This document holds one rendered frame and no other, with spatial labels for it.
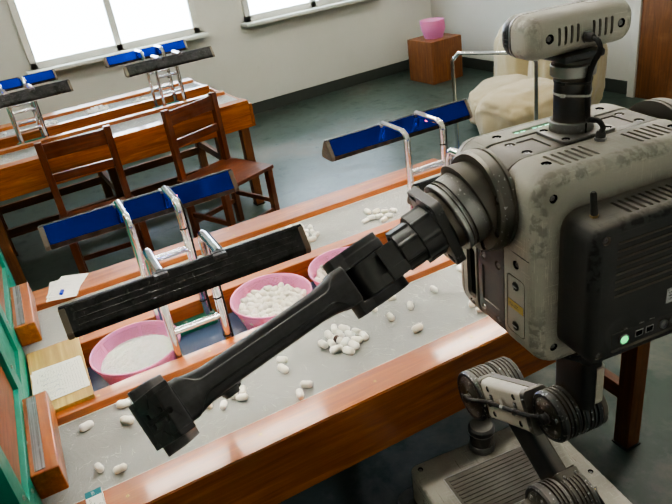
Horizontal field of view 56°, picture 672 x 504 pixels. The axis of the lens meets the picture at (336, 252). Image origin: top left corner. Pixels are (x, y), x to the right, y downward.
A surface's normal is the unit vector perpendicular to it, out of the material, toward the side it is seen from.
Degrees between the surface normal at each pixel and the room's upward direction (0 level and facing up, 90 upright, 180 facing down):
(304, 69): 90
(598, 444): 0
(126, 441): 0
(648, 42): 90
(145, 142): 90
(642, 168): 90
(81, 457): 0
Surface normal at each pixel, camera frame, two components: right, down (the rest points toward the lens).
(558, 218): 0.36, 0.40
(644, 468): -0.14, -0.87
